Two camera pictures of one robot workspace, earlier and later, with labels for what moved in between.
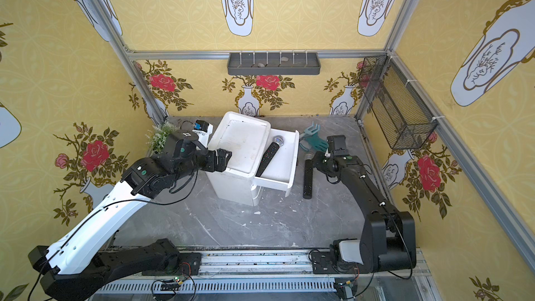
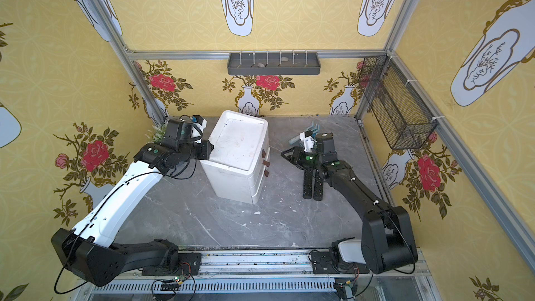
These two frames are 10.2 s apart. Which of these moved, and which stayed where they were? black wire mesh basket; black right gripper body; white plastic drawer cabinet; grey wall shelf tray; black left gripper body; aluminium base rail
Moved: black left gripper body; black right gripper body
Stayed: aluminium base rail; grey wall shelf tray; black wire mesh basket; white plastic drawer cabinet
